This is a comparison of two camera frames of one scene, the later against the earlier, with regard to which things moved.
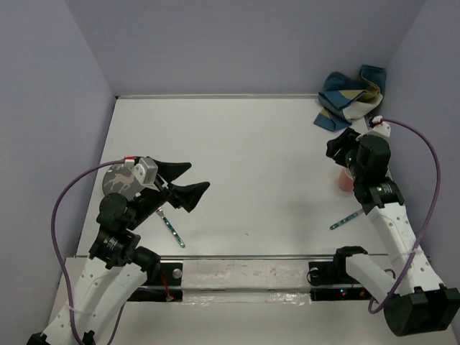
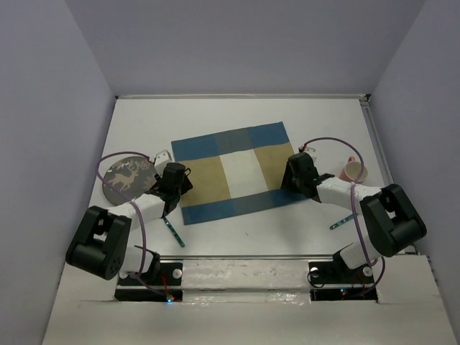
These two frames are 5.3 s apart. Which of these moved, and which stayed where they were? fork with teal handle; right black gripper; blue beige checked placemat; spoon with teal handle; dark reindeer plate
Moved: blue beige checked placemat; right black gripper
Stayed: dark reindeer plate; spoon with teal handle; fork with teal handle
